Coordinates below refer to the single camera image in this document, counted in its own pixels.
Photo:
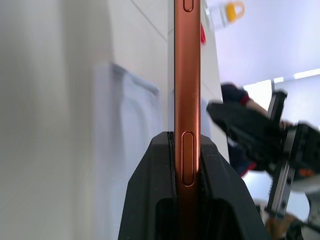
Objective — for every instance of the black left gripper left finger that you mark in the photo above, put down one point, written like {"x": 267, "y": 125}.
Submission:
{"x": 147, "y": 190}

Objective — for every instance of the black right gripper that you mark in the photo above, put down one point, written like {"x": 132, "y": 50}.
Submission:
{"x": 305, "y": 147}

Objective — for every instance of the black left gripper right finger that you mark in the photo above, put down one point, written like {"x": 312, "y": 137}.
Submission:
{"x": 225, "y": 190}

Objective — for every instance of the orange smartphone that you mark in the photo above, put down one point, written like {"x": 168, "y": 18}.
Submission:
{"x": 187, "y": 82}

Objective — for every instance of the person in dark clothing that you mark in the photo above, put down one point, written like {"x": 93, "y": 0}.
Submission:
{"x": 235, "y": 93}

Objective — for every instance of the red object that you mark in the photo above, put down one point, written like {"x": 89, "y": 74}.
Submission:
{"x": 203, "y": 33}

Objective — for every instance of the clear bottle with yellow cap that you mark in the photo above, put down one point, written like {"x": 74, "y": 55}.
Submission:
{"x": 226, "y": 12}

